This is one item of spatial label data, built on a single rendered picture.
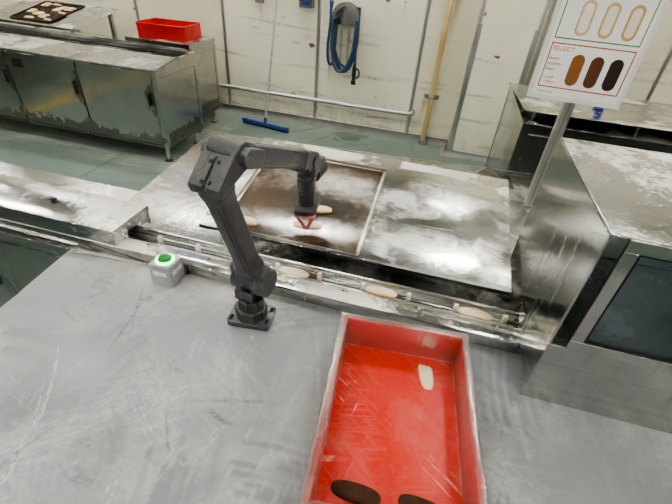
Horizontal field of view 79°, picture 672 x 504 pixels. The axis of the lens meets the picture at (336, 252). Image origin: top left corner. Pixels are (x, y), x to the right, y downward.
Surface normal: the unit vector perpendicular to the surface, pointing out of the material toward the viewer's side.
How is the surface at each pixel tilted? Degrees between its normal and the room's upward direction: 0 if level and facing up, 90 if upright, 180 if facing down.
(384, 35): 90
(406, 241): 10
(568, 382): 90
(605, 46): 90
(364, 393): 0
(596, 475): 0
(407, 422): 0
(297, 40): 90
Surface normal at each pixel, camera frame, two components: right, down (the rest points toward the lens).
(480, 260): 0.03, -0.69
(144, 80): -0.26, 0.56
